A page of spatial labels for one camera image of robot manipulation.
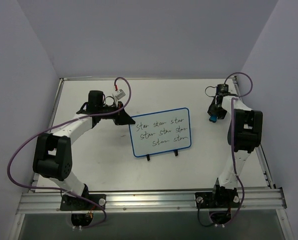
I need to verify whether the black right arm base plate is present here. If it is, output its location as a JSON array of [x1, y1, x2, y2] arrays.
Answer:
[[195, 190, 240, 209]]

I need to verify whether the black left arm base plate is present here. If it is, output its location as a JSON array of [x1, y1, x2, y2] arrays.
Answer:
[[60, 193, 106, 211]]

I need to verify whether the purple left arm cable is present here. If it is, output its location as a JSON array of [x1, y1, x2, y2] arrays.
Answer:
[[8, 77, 132, 229]]

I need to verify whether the blue framed small whiteboard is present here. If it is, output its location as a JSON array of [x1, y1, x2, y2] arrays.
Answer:
[[129, 107, 192, 158]]

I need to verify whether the aluminium front rail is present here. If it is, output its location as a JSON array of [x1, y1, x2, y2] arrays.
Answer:
[[16, 187, 287, 214]]

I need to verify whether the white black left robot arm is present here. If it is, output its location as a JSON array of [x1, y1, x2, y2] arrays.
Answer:
[[33, 89, 135, 210]]

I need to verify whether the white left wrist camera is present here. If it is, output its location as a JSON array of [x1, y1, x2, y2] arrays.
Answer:
[[112, 89, 126, 102]]

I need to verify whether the blue bone shaped eraser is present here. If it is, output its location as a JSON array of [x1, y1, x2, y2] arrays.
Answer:
[[209, 115, 217, 123]]

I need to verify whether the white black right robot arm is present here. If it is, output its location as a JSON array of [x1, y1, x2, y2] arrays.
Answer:
[[208, 83, 263, 207]]

